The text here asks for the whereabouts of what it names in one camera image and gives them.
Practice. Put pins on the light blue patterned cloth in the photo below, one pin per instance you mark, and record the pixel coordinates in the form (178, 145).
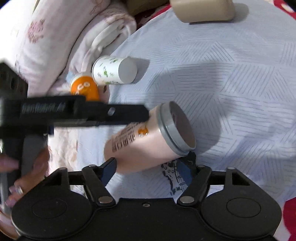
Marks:
(208, 104)

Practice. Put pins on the white paper cup green print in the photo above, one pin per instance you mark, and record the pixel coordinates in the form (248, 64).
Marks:
(108, 70)

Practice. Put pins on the pink cup with grey rim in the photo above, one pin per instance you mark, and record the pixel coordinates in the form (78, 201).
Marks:
(164, 137)

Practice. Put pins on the beige taupe cup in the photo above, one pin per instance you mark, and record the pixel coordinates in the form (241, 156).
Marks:
(195, 11)

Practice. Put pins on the orange CoCo paper cup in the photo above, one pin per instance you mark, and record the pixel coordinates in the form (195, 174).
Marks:
(83, 84)

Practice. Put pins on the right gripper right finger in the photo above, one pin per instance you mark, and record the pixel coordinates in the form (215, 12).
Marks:
(199, 178)

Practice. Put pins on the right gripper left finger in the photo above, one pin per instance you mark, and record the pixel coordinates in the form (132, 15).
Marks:
(94, 180)

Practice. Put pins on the pink white folded quilt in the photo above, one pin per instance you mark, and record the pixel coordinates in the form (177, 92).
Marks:
(64, 38)

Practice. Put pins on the person's left hand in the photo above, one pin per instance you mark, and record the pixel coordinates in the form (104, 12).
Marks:
(21, 186)

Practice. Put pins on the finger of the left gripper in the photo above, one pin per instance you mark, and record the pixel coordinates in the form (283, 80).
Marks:
(99, 114)

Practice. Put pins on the strawberry bear bed sheet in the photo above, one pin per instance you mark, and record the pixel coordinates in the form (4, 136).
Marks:
(286, 162)

